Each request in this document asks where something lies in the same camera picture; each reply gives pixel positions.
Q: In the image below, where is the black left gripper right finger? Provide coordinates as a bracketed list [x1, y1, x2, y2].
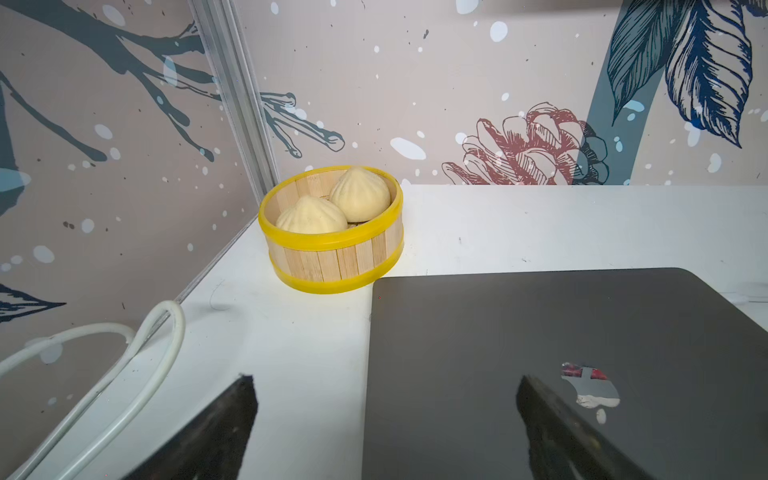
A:
[516, 375, 651, 480]

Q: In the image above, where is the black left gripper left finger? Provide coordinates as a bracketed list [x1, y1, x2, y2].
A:
[126, 375, 258, 480]

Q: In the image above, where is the dark grey laptop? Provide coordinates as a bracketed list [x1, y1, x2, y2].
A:
[362, 268, 767, 479]

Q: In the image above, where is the yellow wooden steamer basket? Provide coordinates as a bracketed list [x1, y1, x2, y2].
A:
[258, 165, 405, 294]

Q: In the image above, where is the left steamed bun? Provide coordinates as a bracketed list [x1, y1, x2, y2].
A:
[275, 195, 348, 234]

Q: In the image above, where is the steamed bun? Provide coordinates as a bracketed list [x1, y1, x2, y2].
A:
[329, 167, 392, 223]
[275, 195, 348, 234]

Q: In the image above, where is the right steamed bun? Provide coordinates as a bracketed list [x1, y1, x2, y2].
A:
[329, 167, 392, 223]

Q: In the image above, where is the thick white cable left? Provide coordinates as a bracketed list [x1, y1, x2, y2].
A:
[0, 299, 187, 480]

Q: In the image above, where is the aluminium frame post left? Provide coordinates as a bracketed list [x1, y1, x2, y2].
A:
[190, 0, 278, 201]

